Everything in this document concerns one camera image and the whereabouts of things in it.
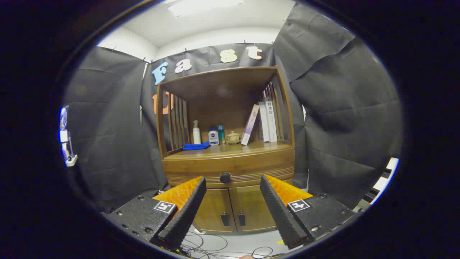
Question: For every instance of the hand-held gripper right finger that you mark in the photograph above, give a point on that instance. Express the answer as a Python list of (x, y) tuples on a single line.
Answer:
[(280, 216)]

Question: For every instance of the ceiling light panel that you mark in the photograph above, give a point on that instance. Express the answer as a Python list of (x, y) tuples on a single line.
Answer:
[(205, 5)]

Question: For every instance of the bright lit equipment stand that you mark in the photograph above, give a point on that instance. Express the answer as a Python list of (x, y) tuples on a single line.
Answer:
[(64, 136)]

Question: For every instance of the white lotion bottle blue cap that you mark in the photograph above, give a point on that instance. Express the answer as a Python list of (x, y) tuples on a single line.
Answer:
[(213, 137)]

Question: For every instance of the wooden drawer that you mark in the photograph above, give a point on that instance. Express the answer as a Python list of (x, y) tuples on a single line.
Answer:
[(201, 165)]

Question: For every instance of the blue folded cloth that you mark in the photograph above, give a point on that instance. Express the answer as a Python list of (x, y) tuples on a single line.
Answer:
[(196, 146)]

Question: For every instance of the wooden cabinet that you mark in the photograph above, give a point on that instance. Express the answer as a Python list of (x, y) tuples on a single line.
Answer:
[(222, 90)]

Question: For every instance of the beige lidded tea cup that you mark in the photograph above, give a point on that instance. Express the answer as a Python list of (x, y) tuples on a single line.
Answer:
[(233, 137)]

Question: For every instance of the black round drawer knob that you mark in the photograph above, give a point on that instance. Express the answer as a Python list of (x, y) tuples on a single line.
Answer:
[(225, 177)]

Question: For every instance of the white spray bottle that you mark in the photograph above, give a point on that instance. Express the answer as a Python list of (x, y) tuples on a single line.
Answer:
[(196, 132)]

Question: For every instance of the black backdrop cloth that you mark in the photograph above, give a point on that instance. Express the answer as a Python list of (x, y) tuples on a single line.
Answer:
[(107, 126)]

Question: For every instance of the white book printed spine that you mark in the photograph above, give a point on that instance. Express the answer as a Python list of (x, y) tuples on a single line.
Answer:
[(271, 120)]

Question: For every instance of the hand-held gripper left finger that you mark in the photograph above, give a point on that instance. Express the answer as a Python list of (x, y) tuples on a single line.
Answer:
[(187, 216)]

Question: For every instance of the slim teal bottle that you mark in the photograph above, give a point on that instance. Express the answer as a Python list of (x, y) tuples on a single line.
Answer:
[(221, 135)]

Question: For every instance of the purple cover book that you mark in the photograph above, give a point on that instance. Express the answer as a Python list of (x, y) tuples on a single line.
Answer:
[(250, 124)]

